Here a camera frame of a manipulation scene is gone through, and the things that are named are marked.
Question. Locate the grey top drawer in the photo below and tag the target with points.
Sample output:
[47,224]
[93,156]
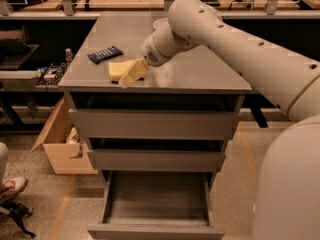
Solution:
[154,124]

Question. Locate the white bowl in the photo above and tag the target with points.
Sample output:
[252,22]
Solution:
[160,23]

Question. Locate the white red sneaker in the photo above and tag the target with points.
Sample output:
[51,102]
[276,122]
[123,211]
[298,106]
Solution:
[12,188]

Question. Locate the grey open bottom drawer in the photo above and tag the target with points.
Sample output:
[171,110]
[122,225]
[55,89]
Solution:
[156,206]

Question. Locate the grey middle drawer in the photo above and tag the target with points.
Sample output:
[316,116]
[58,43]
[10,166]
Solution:
[162,161]

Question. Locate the grey drawer cabinet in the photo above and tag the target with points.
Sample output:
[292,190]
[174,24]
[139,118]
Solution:
[194,81]

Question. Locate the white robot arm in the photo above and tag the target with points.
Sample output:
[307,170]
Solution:
[287,205]

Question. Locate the blue snack bar packet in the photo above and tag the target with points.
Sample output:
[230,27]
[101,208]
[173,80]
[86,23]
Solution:
[105,54]

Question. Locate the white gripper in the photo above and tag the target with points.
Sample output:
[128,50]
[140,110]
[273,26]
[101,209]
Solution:
[150,53]

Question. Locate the cardboard box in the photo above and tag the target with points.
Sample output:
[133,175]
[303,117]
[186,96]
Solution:
[67,155]

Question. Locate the tray of small parts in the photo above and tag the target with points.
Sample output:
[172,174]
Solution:
[52,75]

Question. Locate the yellow sponge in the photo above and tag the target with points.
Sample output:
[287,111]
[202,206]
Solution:
[117,70]

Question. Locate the small plastic bottle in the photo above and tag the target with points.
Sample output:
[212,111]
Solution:
[68,56]

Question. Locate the black chair base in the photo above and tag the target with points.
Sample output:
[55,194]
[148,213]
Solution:
[17,212]

